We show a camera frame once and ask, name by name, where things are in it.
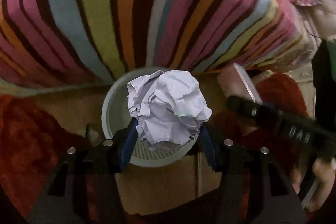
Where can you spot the grey plastic trash basket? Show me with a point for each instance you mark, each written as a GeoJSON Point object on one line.
{"type": "Point", "coordinates": [115, 116]}

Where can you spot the right hand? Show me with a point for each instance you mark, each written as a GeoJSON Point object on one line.
{"type": "Point", "coordinates": [325, 175]}

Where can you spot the white paper ball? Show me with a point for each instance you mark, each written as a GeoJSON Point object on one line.
{"type": "Point", "coordinates": [169, 107]}

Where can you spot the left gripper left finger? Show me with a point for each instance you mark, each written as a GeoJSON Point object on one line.
{"type": "Point", "coordinates": [111, 156]}

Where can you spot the pink box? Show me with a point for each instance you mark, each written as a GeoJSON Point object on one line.
{"type": "Point", "coordinates": [234, 81]}

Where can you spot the striped colourful bed sheet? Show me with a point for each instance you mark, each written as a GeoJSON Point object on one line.
{"type": "Point", "coordinates": [52, 43]}

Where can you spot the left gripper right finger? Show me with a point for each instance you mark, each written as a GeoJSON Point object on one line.
{"type": "Point", "coordinates": [248, 163]}

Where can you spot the red fluffy rug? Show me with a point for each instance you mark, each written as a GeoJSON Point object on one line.
{"type": "Point", "coordinates": [32, 143]}

